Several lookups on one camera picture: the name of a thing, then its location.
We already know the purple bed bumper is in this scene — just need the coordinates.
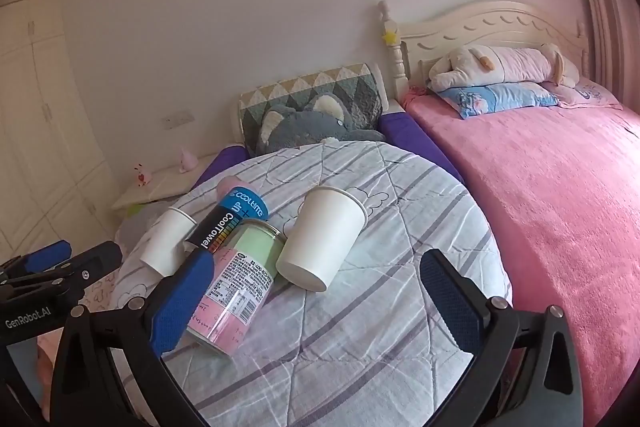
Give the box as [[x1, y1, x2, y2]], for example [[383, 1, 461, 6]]
[[193, 112, 465, 188]]

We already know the pink white plush dog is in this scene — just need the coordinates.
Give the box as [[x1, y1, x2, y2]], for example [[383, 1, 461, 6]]
[[427, 43, 580, 92]]

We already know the small pink red toy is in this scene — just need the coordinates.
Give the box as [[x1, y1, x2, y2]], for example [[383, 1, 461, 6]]
[[134, 164, 153, 186]]

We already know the white wall socket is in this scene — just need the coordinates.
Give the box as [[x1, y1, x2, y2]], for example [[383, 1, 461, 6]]
[[160, 109, 195, 130]]

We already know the yellow star ornament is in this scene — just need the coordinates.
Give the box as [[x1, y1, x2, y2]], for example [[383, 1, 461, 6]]
[[383, 31, 398, 46]]

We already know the cream wooden bed headboard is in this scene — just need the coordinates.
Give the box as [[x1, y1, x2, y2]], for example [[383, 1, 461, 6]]
[[378, 0, 590, 102]]

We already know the cream bedside table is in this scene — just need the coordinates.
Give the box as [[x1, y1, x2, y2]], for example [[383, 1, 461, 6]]
[[112, 155, 215, 211]]

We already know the pink fleece blanket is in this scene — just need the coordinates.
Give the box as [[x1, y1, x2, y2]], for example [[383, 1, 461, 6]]
[[404, 93, 639, 426]]

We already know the small white paper cup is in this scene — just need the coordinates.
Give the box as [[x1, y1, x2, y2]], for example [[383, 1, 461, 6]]
[[140, 207, 198, 277]]

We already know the blue black cool towel bottle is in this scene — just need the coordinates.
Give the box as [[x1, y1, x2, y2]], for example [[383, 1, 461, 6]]
[[184, 176, 269, 253]]

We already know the grey striped white quilt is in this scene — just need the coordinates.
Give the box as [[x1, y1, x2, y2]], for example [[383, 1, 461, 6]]
[[108, 138, 513, 427]]

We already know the cream wardrobe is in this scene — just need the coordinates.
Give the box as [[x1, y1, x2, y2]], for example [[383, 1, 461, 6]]
[[1, 0, 120, 260]]

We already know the large white paper cup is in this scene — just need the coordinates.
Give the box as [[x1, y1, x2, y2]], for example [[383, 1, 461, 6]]
[[276, 186, 368, 293]]

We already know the small pink rabbit figurine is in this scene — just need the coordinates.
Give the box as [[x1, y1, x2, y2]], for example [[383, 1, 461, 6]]
[[179, 147, 198, 173]]

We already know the pale pink curtain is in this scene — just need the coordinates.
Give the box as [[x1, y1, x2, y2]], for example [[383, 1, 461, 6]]
[[588, 0, 639, 110]]

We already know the pink printed pillow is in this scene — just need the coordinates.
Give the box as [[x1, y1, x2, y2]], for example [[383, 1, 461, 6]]
[[541, 77, 623, 110]]

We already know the blue cartoon pillow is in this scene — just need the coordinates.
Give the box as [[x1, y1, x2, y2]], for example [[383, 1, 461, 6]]
[[438, 81, 559, 119]]

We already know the grey plush elephant toy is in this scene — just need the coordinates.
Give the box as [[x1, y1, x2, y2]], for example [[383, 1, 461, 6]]
[[256, 93, 386, 154]]

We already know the triangle patterned quilted cushion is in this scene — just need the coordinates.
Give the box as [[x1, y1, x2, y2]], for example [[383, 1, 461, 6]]
[[232, 63, 390, 156]]

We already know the pink green labelled can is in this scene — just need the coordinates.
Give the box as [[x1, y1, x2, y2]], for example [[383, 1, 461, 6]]
[[188, 219, 286, 355]]

